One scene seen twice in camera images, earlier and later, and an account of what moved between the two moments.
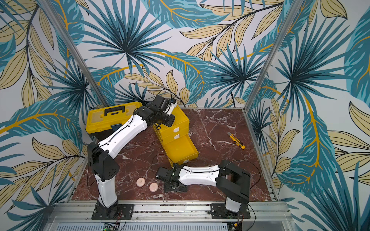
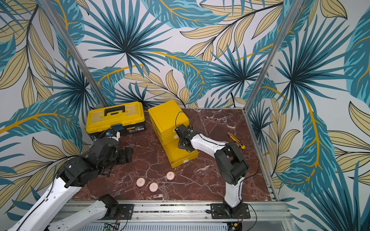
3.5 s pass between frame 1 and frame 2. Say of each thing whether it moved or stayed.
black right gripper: moved
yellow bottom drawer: stayed
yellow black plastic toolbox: stayed
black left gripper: moved
